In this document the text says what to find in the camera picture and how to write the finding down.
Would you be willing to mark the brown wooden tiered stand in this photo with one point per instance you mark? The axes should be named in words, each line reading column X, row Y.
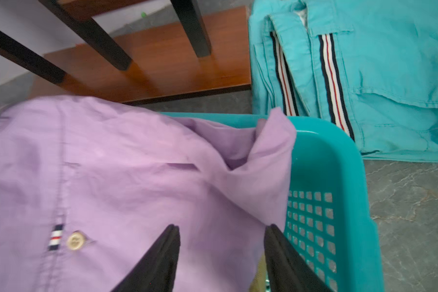
column 189, row 54

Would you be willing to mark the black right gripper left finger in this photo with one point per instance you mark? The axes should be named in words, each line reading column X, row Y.
column 156, row 270

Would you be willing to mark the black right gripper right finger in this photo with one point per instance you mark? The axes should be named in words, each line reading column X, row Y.
column 287, row 270

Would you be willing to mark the teal plastic basket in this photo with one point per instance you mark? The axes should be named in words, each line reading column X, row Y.
column 328, row 221

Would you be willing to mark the folded teal pants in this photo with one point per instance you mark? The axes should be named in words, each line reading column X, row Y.
column 369, row 67

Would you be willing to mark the beige pants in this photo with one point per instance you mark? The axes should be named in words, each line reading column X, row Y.
column 259, row 282

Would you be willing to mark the purple pants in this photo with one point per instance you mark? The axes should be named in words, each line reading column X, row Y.
column 87, row 186

